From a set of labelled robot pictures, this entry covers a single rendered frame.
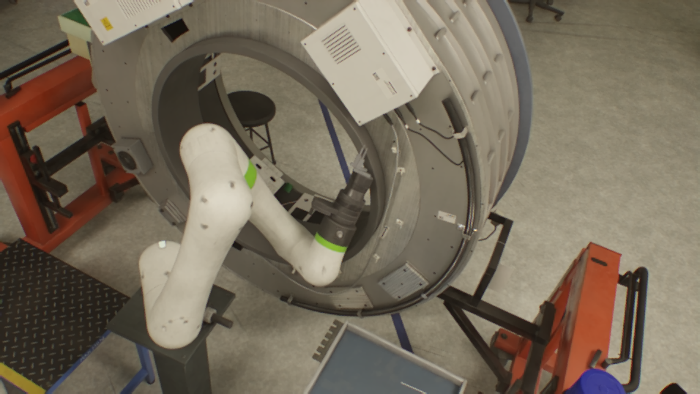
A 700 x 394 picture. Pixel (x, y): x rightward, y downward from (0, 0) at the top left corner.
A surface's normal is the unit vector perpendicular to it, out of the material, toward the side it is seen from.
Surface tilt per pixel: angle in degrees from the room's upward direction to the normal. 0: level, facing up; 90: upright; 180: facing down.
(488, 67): 72
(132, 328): 0
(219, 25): 90
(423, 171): 90
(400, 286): 90
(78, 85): 90
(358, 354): 0
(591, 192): 0
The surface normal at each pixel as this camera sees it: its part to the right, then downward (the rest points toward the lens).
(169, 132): 0.90, 0.30
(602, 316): 0.12, -0.71
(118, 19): -0.44, 0.58
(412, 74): 0.69, -0.26
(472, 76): -0.01, 0.42
